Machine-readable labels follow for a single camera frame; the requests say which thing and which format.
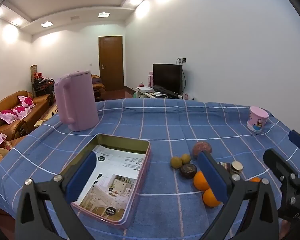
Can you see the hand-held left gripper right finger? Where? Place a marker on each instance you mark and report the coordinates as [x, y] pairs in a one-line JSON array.
[[211, 177]]

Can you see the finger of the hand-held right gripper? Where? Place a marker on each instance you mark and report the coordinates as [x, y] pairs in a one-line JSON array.
[[298, 140], [277, 160]]

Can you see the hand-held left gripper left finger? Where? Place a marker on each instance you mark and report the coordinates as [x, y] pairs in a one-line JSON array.
[[81, 177]]

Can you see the orange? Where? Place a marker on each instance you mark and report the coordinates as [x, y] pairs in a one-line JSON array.
[[255, 179], [200, 181], [210, 198]]

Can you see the dark brown passion fruit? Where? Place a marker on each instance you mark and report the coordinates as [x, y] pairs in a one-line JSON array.
[[188, 171]]

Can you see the brown longan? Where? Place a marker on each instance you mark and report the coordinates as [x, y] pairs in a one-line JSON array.
[[176, 162], [185, 158]]

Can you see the reddish purple passion fruit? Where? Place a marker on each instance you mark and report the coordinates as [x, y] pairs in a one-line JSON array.
[[201, 147]]

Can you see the pink metal tin box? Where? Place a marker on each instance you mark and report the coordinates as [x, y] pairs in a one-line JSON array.
[[122, 143]]

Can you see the printed paper leaflet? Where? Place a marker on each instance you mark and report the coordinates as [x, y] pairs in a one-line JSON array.
[[115, 170]]

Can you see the pink cartoon cup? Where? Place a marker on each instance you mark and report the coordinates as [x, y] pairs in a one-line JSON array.
[[257, 120]]

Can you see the blue checked tablecloth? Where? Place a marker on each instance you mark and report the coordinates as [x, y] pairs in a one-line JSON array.
[[165, 125]]

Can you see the wooden coffee table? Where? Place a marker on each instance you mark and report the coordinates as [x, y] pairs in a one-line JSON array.
[[50, 113]]

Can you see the pink electric kettle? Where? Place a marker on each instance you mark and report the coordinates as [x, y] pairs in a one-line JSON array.
[[77, 100]]

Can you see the long brown leather sofa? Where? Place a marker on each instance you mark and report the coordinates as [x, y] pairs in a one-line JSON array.
[[40, 105]]

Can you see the brown leather armchair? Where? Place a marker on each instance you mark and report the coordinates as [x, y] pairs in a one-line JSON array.
[[98, 87]]

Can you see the dark rack with clothes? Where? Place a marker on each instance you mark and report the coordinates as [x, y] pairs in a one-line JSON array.
[[42, 86]]

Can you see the low white television stand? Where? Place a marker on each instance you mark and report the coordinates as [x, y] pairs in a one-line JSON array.
[[146, 95]]

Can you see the black television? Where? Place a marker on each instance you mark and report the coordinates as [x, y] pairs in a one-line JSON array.
[[167, 77]]

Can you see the flat white box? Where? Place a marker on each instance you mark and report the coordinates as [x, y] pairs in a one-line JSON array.
[[146, 89]]

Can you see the tall pink box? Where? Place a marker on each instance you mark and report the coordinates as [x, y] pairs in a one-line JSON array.
[[150, 78]]

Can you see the brown wooden door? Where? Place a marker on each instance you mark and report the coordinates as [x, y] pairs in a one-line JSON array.
[[110, 62]]

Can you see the square ceiling panel light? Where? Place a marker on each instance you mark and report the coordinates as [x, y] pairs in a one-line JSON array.
[[46, 24], [103, 14]]

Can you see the ceiling air vent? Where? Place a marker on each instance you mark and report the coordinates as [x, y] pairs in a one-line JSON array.
[[75, 18]]

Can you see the white wall socket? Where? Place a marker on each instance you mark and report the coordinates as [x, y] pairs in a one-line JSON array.
[[182, 60]]

